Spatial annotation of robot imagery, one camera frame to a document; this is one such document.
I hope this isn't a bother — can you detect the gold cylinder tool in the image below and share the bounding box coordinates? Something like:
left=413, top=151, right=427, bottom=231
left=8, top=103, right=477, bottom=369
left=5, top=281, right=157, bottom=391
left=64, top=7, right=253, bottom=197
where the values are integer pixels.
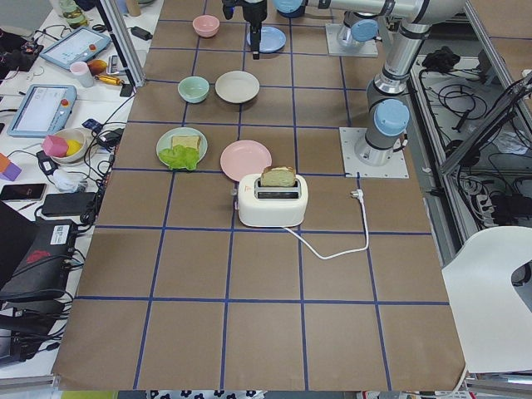
left=95, top=75, right=124, bottom=86

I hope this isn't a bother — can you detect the black smartphone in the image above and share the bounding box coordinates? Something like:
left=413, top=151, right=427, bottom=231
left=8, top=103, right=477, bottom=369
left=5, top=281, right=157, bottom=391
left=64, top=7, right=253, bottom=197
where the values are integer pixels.
left=1, top=183, right=47, bottom=201

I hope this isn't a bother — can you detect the green lettuce leaf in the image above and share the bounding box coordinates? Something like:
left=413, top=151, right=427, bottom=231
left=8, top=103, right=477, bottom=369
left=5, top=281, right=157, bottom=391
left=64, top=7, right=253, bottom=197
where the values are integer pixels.
left=158, top=145, right=200, bottom=170

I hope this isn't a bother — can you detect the aluminium frame post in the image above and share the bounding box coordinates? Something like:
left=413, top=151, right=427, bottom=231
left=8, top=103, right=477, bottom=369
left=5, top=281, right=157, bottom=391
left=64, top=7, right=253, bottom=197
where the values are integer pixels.
left=96, top=0, right=145, bottom=88

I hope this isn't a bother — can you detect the bread slice on plate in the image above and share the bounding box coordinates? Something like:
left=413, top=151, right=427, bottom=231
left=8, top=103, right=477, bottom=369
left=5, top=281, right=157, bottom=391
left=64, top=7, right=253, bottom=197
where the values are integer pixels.
left=171, top=135, right=201, bottom=152

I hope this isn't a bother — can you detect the teach pendant tablet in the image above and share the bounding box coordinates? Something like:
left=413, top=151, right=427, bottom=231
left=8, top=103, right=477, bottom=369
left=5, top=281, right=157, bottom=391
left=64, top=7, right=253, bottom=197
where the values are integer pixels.
left=7, top=84, right=77, bottom=138
left=40, top=27, right=111, bottom=70

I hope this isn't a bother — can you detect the pink toy block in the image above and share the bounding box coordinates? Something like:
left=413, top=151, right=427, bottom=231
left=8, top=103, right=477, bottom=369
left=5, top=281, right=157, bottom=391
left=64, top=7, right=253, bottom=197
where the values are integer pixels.
left=42, top=135, right=68, bottom=157

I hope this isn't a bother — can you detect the black power adapter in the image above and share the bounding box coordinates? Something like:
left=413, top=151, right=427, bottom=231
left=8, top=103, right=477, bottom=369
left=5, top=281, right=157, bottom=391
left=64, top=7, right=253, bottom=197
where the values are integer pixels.
left=41, top=192, right=96, bottom=217

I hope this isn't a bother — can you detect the white toaster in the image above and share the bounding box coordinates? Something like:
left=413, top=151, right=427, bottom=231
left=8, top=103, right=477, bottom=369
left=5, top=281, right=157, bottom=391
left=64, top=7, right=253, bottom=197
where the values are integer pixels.
left=237, top=174, right=308, bottom=228

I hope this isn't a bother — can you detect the far teach pendant tablet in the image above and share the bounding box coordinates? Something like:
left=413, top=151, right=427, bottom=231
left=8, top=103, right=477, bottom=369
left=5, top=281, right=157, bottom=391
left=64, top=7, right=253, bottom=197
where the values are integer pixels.
left=40, top=27, right=111, bottom=70

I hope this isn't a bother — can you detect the pink cup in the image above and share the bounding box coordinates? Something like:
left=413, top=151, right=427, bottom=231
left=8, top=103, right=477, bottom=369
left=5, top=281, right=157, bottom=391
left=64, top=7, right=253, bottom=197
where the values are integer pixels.
left=69, top=62, right=95, bottom=87

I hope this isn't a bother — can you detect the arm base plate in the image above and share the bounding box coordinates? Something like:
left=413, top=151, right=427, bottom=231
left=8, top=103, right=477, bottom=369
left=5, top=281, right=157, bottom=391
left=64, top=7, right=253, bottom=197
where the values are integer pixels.
left=325, top=23, right=378, bottom=58
left=339, top=127, right=409, bottom=179

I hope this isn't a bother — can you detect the pink bowl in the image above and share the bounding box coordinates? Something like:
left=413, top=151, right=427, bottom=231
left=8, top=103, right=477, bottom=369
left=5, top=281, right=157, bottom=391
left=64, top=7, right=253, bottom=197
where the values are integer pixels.
left=192, top=14, right=220, bottom=38

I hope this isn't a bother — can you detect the green bowl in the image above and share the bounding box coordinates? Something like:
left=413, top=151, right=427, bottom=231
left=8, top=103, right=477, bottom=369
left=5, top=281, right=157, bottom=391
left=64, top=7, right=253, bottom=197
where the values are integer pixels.
left=178, top=76, right=210, bottom=104

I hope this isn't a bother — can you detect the white plate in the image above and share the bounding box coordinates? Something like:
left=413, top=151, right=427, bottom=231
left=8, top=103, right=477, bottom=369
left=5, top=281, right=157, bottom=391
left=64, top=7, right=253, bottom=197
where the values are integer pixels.
left=215, top=71, right=260, bottom=104

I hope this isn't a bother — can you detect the green plate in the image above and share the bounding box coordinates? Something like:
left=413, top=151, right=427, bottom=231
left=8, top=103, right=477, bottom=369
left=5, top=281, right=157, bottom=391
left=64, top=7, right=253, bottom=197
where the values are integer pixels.
left=156, top=127, right=208, bottom=164

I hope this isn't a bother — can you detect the near teach pendant tablet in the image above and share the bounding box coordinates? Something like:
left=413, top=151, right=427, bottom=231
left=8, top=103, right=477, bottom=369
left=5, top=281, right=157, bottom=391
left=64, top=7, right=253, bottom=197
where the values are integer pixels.
left=7, top=84, right=77, bottom=138

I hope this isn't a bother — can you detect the pink plate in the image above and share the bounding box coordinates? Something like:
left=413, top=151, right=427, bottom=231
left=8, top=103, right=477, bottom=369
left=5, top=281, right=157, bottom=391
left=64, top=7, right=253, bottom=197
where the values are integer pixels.
left=220, top=140, right=272, bottom=181

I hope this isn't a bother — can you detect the black computer box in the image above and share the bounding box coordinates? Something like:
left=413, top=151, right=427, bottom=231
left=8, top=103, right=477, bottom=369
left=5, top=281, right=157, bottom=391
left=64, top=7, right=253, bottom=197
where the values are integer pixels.
left=1, top=203, right=77, bottom=306

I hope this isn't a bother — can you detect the purple toy block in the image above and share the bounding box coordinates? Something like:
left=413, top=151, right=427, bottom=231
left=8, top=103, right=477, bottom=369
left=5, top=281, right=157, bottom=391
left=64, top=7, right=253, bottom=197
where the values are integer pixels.
left=0, top=154, right=22, bottom=181

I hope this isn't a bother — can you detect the blue plate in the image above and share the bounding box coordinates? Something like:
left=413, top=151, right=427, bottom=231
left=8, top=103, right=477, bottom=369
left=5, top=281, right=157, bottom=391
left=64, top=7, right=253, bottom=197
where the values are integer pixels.
left=259, top=26, right=286, bottom=53

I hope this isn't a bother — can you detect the bread slice in toaster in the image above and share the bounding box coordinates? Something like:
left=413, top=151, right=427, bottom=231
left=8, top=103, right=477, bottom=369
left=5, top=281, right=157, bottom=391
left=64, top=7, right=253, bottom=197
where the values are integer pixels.
left=260, top=166, right=296, bottom=187

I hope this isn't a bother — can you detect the white chair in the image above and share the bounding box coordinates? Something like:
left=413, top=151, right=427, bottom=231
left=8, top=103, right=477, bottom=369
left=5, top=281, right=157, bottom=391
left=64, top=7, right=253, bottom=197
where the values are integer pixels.
left=442, top=226, right=531, bottom=373

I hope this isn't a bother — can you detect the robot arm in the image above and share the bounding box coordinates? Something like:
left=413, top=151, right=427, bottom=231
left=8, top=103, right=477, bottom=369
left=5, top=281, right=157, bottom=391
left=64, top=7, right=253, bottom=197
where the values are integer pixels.
left=273, top=0, right=378, bottom=48
left=274, top=0, right=465, bottom=167

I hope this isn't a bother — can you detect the beige bowl with toys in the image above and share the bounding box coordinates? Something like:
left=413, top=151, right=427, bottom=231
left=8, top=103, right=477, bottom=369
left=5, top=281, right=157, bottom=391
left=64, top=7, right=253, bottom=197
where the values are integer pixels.
left=52, top=127, right=91, bottom=165

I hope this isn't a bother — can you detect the yellow toy fruit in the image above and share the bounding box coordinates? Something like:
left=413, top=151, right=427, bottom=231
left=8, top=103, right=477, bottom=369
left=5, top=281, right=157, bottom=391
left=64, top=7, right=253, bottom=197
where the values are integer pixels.
left=65, top=140, right=83, bottom=157

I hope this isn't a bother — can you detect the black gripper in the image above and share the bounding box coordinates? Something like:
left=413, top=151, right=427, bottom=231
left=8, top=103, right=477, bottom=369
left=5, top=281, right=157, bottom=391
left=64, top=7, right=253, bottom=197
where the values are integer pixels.
left=222, top=0, right=266, bottom=59

